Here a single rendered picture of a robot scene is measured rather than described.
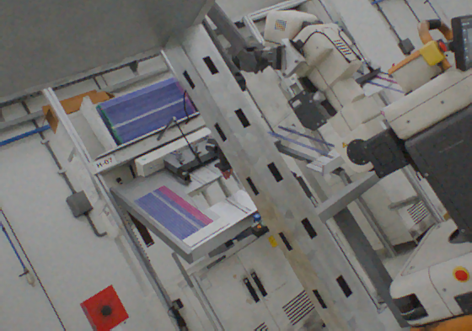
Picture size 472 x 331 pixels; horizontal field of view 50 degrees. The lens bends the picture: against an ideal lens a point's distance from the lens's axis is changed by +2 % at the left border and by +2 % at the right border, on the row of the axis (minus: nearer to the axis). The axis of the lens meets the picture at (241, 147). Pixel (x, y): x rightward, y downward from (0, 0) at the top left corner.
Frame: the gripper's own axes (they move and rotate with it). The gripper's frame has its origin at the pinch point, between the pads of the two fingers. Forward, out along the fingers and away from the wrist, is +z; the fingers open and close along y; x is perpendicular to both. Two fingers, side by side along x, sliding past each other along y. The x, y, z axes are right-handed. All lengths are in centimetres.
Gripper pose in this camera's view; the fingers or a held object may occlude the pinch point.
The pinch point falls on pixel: (227, 177)
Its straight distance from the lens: 264.0
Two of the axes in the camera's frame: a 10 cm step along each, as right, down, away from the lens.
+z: 0.9, 8.7, 4.9
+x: 6.5, 3.2, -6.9
